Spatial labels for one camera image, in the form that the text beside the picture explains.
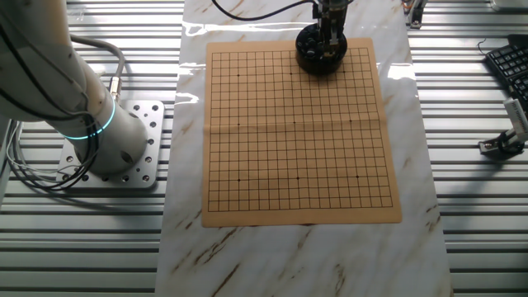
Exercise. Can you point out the grey flat device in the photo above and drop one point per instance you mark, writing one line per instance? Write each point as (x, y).
(511, 4)

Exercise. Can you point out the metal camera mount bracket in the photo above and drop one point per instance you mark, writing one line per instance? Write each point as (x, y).
(488, 146)

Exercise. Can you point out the silver depth camera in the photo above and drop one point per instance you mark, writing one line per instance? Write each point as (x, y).
(517, 117)

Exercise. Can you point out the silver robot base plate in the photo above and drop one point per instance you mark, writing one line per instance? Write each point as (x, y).
(153, 119)

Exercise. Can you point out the pile of black go stones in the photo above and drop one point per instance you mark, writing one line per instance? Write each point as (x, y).
(308, 43)

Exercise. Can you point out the black keyboard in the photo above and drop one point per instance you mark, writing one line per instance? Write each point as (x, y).
(509, 62)

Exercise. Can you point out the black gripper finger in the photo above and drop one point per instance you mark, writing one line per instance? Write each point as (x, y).
(340, 38)
(328, 43)

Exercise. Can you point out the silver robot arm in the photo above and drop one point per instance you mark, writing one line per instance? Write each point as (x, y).
(41, 82)

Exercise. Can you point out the black round stone bowl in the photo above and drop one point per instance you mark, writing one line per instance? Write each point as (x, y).
(313, 66)

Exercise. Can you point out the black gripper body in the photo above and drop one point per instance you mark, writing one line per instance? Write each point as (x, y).
(333, 14)

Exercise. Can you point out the tan go board mat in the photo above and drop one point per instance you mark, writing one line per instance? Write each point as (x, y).
(288, 165)

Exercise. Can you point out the white marble pattern sheet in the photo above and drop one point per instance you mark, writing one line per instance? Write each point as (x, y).
(288, 260)

